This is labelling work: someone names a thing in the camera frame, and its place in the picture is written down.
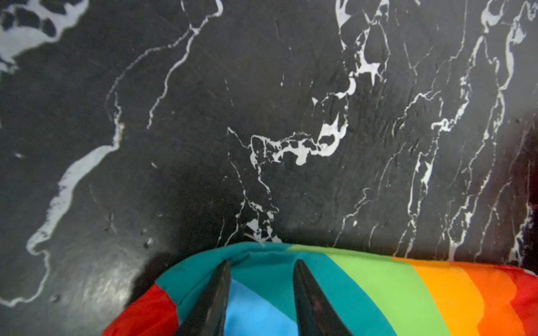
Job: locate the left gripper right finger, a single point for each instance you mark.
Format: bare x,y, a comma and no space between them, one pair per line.
314,313

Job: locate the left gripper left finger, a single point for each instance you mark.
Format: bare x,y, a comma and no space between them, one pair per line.
208,315

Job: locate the rainbow hooded kids jacket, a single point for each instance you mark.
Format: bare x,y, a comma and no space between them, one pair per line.
371,294

